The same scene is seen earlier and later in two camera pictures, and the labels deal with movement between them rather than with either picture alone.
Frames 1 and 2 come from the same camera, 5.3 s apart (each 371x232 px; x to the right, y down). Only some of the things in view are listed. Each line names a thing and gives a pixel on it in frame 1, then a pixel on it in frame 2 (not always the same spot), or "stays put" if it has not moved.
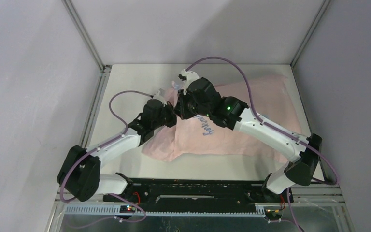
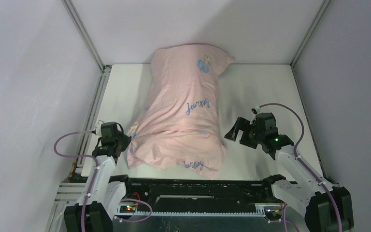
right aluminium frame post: x=324 y=6 stays put
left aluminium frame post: x=81 y=30 stays put
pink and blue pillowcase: x=198 y=138 -> x=178 y=124
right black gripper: x=180 y=107 -> x=242 y=124
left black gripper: x=169 y=108 -> x=126 y=140
